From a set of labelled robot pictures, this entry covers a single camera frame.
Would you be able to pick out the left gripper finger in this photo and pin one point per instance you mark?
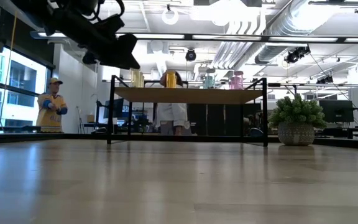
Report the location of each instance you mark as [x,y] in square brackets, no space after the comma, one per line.
[126,42]
[120,60]

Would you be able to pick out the orange medicine bottle white cap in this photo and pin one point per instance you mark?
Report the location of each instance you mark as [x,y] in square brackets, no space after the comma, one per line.
[171,81]

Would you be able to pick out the black ceiling spotlight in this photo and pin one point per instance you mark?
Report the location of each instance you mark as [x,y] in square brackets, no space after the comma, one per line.
[295,56]
[325,79]
[89,59]
[190,55]

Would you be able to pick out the round white pendant lamp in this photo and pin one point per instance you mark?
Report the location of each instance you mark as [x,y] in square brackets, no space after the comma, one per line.
[163,17]

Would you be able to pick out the black computer monitor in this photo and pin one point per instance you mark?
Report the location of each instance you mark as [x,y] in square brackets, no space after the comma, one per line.
[336,110]
[118,108]

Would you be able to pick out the small cardboard box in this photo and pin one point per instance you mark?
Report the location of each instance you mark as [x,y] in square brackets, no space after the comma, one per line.
[91,118]

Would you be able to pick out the person in yellow jersey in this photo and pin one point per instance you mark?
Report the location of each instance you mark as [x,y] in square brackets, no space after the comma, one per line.
[51,109]

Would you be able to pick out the large window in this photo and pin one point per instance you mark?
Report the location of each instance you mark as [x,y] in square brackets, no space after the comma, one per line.
[20,81]

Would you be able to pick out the long ceiling light bar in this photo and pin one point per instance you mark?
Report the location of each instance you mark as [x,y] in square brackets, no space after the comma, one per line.
[228,37]

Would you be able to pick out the black partition panels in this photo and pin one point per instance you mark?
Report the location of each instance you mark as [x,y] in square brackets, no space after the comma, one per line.
[216,118]

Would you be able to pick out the black sofa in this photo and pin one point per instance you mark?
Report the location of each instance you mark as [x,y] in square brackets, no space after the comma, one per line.
[17,128]

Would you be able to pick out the green plant in grey pot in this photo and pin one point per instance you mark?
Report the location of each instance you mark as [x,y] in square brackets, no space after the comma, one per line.
[295,118]

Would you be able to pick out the wooden shelf black metal frame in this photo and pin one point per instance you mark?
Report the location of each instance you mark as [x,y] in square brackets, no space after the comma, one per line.
[172,96]

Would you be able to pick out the silver air duct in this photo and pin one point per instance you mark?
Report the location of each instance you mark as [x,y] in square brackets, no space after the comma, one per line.
[291,25]

